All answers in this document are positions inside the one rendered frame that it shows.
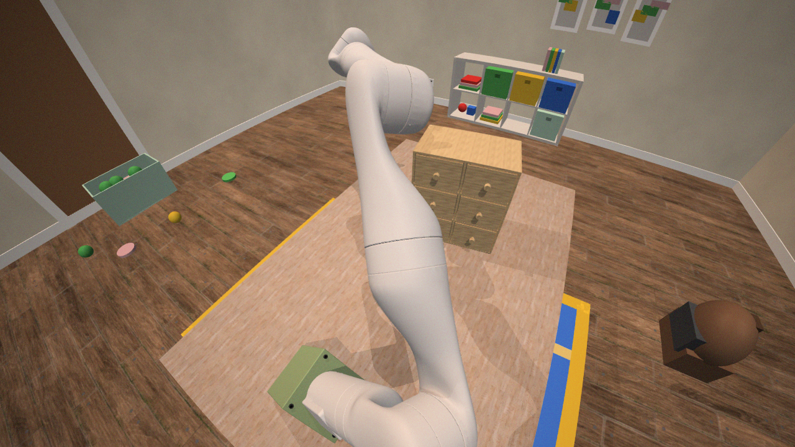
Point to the light wooden chest of drawers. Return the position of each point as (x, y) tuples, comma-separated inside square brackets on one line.
[(474, 148)]

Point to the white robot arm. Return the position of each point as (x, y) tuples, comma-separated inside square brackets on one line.
[(406, 265)]

